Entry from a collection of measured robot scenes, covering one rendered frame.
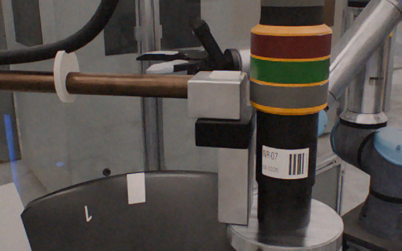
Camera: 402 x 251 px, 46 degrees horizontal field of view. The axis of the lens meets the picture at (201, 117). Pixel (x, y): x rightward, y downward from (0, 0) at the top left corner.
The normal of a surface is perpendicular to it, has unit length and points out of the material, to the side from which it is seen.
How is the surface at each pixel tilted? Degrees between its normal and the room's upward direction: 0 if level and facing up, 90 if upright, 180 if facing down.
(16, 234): 50
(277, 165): 90
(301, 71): 90
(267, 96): 90
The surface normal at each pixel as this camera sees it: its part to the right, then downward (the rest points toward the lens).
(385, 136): 0.03, -0.92
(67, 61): 0.98, 0.05
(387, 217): -0.49, -0.06
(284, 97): -0.28, 0.27
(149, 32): 0.68, 0.19
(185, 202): 0.00, -0.59
